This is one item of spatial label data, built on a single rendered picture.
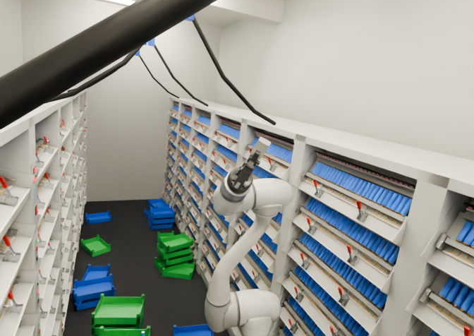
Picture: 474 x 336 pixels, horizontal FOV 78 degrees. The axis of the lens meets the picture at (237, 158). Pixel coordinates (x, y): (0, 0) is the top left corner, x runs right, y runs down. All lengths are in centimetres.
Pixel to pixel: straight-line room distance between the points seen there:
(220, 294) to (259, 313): 20
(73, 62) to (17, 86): 3
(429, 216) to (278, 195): 47
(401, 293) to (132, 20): 116
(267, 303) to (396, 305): 48
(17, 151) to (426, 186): 136
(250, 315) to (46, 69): 125
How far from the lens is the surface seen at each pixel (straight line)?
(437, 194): 109
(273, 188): 103
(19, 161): 127
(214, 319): 135
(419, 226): 113
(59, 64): 22
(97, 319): 236
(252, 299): 136
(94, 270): 346
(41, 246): 169
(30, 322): 157
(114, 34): 22
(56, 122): 194
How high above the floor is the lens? 189
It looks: 12 degrees down
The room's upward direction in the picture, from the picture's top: 7 degrees clockwise
